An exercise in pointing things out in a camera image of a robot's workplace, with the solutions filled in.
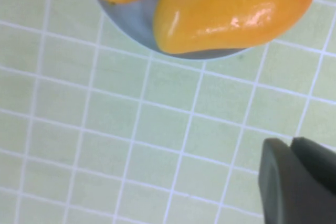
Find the green white checkered tablecloth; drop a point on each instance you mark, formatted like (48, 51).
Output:
(105, 129)

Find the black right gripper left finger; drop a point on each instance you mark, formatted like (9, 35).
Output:
(288, 190)

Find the orange mango with red blush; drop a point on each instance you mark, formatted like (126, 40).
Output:
(223, 11)

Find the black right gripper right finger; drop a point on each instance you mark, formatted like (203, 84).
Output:
(317, 163)

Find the light blue round plate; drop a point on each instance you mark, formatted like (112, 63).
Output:
(136, 19)

